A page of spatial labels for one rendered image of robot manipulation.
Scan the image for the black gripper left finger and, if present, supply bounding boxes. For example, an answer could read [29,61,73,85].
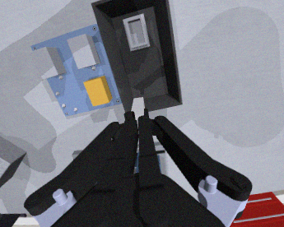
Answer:
[24,98,138,227]

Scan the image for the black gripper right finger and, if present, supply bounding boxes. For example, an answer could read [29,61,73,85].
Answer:
[137,97,253,227]

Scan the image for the yellow rectangular block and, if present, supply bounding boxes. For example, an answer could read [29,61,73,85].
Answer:
[83,76,112,106]

